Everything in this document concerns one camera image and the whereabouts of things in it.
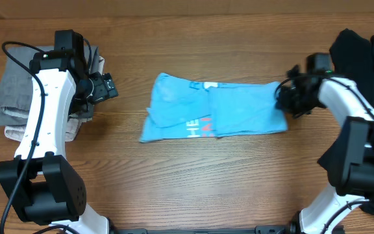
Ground black garment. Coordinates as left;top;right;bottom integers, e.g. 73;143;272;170
316;28;374;219

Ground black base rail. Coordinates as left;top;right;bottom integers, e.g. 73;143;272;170
110;224;345;234

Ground light blue printed t-shirt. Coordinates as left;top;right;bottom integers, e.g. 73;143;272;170
140;73;288;143

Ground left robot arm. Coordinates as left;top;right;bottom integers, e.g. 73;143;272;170
0;50;116;233

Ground folded beige trousers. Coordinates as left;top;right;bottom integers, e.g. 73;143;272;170
4;56;105;142

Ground folded grey trousers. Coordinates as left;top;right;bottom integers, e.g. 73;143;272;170
0;45;99;126

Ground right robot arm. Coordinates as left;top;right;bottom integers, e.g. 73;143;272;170
274;66;374;233

